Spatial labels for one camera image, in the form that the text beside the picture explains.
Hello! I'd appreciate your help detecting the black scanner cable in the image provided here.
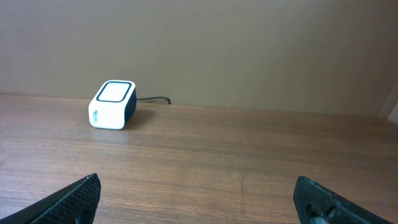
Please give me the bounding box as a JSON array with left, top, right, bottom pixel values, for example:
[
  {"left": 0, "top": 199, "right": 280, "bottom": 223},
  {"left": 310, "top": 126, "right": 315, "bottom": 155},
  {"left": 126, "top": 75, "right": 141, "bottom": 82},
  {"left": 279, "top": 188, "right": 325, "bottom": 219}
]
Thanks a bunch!
[{"left": 136, "top": 96, "right": 171, "bottom": 105}]

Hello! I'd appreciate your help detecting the white barcode scanner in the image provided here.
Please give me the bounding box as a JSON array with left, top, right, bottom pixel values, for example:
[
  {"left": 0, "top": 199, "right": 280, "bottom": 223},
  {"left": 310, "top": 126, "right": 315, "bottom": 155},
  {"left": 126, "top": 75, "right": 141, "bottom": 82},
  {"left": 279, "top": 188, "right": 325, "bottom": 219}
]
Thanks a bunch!
[{"left": 88, "top": 80, "right": 137, "bottom": 130}]

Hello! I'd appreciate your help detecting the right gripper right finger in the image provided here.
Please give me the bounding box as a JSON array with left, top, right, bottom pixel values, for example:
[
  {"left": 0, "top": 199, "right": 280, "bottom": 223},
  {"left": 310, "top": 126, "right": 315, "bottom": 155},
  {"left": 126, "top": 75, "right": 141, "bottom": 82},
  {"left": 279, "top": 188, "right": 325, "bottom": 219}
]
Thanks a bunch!
[{"left": 293, "top": 176, "right": 392, "bottom": 224}]

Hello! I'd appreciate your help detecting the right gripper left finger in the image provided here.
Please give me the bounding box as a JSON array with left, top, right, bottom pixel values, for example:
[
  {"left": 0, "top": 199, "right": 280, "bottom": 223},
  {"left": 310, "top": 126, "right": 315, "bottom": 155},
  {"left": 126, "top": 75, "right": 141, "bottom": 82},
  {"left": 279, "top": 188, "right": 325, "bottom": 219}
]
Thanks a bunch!
[{"left": 1, "top": 173, "right": 101, "bottom": 224}]

